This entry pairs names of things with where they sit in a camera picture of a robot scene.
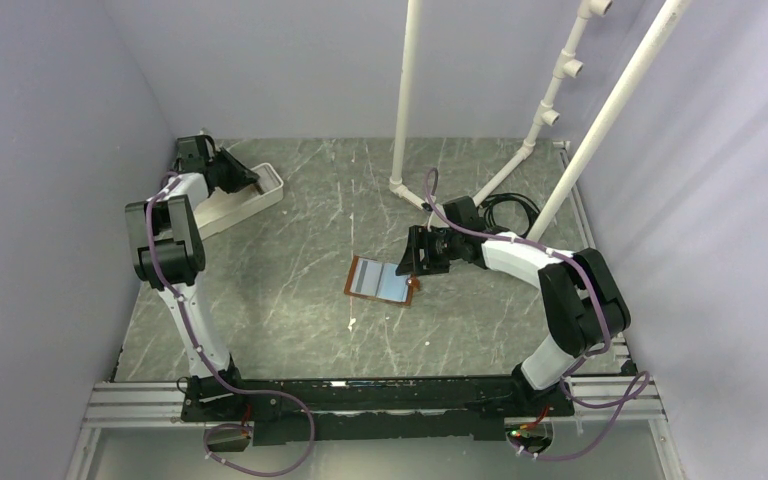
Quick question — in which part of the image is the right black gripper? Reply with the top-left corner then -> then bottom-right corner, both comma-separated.
396,225 -> 463,276

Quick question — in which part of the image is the white rectangular plastic tray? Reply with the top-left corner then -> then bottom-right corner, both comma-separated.
194,162 -> 284,239

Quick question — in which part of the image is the brown leather card holder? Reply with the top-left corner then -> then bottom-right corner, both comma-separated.
343,255 -> 420,307

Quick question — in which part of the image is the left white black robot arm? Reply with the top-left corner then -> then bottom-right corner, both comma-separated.
124,134 -> 259,420

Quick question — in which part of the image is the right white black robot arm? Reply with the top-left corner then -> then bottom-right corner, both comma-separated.
396,226 -> 631,415

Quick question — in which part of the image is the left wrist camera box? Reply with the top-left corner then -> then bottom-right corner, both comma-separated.
172,134 -> 216,174

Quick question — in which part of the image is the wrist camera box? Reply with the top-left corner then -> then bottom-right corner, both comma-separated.
172,134 -> 216,174
443,196 -> 486,232

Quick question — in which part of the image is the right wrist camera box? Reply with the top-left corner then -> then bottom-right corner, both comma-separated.
443,196 -> 486,232

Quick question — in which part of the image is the coiled black cable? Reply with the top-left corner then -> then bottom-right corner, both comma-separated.
476,192 -> 542,244

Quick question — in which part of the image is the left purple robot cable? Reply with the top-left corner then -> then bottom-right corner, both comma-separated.
144,170 -> 318,478

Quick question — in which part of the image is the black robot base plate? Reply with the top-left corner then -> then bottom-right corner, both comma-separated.
179,375 -> 574,446

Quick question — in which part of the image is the white PVC pipe frame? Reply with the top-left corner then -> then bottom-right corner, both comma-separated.
388,0 -> 693,260

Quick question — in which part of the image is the aluminium extrusion rail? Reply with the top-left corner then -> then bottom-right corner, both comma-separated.
84,377 -> 667,428

